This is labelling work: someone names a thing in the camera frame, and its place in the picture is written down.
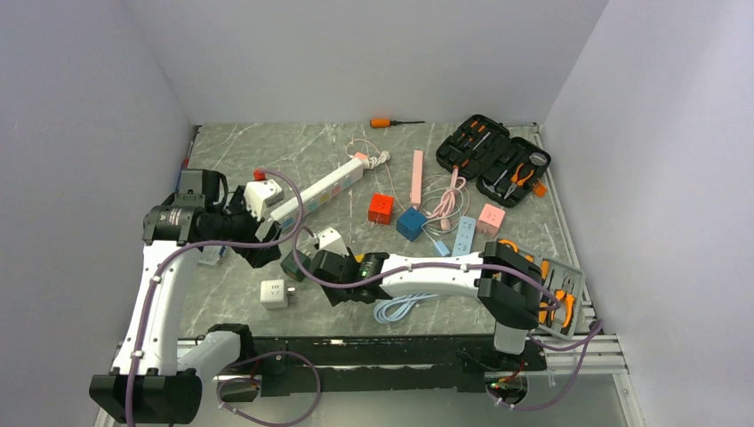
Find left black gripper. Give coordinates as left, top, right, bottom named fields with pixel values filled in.
left=206, top=186, right=282, bottom=267

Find light blue plug and cable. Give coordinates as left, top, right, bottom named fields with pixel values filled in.
left=373, top=294, right=440, bottom=324

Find red cube socket adapter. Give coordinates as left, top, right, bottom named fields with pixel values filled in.
left=367, top=193, right=395, bottom=225

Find white cube socket adapter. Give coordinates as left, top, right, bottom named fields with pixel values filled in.
left=260, top=279, right=296, bottom=310

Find white power strip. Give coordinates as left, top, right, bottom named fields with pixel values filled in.
left=269, top=157, right=365, bottom=230

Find blue cube socket adapter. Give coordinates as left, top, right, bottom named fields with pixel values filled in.
left=397, top=207, right=428, bottom=242

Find pink cable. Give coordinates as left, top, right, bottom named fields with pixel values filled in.
left=427, top=165, right=469, bottom=232

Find light blue power strip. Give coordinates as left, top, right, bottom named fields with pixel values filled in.
left=434, top=216, right=477, bottom=257

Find pink power adapter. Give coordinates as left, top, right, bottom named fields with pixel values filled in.
left=409, top=149, right=424, bottom=210

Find pink cube socket adapter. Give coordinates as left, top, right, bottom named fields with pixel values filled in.
left=476, top=204, right=506, bottom=238

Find black tool case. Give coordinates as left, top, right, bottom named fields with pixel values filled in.
left=436, top=114, right=552, bottom=207

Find grey tool case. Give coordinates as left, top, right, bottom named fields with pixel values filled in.
left=519, top=246, right=585, bottom=339

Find clear plastic screw box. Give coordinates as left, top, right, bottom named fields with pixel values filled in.
left=197, top=246, right=227, bottom=266

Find green cube socket adapter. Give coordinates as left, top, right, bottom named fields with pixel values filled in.
left=280, top=249, right=310, bottom=282

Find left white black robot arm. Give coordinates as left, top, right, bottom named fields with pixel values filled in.
left=89, top=169, right=284, bottom=426

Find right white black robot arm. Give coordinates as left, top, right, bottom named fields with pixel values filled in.
left=304, top=241, right=546, bottom=369

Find blue red pen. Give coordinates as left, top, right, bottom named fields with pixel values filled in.
left=174, top=140, right=195, bottom=197

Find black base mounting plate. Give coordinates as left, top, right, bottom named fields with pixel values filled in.
left=221, top=334, right=547, bottom=397

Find orange tape measure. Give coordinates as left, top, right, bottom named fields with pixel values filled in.
left=497, top=239, right=520, bottom=254

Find orange pliers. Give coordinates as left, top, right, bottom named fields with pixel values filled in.
left=504, top=162, right=536, bottom=199

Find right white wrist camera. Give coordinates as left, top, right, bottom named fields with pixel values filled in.
left=317, top=227, right=349, bottom=257

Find orange handled screwdriver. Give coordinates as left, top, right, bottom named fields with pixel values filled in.
left=369, top=118, right=425, bottom=129

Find aluminium rail frame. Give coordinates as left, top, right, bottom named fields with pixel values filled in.
left=93, top=334, right=646, bottom=427

